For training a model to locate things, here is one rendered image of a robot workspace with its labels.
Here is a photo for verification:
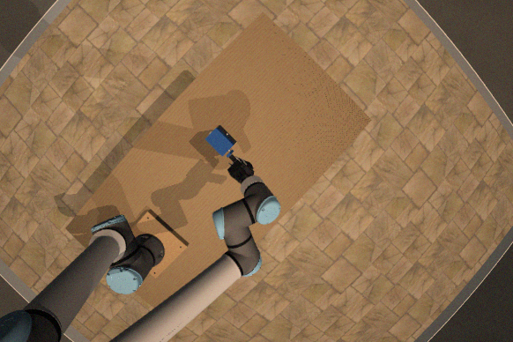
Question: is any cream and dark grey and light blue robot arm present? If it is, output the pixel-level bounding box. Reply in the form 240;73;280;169
0;175;280;342

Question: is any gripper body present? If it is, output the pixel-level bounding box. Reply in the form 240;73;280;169
227;158;255;184

